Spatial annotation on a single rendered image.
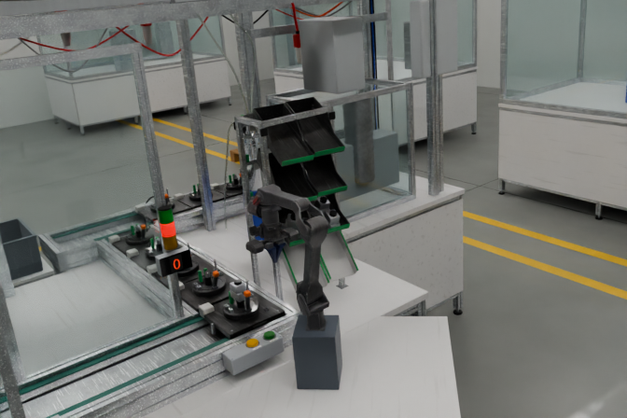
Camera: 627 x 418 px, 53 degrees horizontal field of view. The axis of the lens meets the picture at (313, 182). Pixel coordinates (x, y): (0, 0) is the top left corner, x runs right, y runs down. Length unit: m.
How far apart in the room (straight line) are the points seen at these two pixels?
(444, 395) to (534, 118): 4.13
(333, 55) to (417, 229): 1.13
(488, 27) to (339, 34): 8.76
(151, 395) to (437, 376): 0.94
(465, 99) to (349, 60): 5.15
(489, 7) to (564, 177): 6.41
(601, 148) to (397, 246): 2.57
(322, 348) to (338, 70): 1.67
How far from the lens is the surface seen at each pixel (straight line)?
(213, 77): 11.74
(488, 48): 11.97
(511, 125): 6.11
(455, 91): 8.23
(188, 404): 2.20
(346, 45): 3.32
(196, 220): 3.58
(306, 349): 2.08
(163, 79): 11.31
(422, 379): 2.20
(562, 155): 5.88
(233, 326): 2.35
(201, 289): 2.59
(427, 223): 3.73
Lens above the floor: 2.15
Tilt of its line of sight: 18 degrees down
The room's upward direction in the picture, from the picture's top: 5 degrees counter-clockwise
